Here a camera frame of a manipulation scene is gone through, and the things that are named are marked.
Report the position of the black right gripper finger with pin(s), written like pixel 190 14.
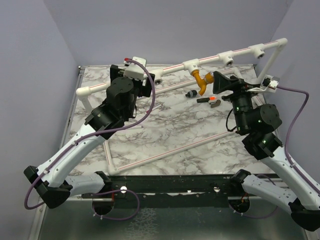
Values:
pixel 221 83
pixel 237 82

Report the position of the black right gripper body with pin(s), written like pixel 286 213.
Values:
pixel 244 92

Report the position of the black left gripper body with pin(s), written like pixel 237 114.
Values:
pixel 140 87

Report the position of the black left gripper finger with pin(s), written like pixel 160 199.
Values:
pixel 148 85
pixel 116 74

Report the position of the orange water faucet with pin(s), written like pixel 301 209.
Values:
pixel 202 82

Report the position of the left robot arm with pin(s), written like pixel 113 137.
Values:
pixel 52 179

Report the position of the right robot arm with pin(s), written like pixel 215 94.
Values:
pixel 257 124

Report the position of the small black knob fitting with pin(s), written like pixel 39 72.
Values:
pixel 191 94

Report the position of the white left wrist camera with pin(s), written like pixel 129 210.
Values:
pixel 134 71

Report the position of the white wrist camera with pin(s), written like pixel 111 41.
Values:
pixel 268 85
pixel 134 71

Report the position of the white pipe frame with tees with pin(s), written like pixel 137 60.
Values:
pixel 182 137

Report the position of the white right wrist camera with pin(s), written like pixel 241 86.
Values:
pixel 268 85

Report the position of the black table front rail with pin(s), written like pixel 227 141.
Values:
pixel 171 191

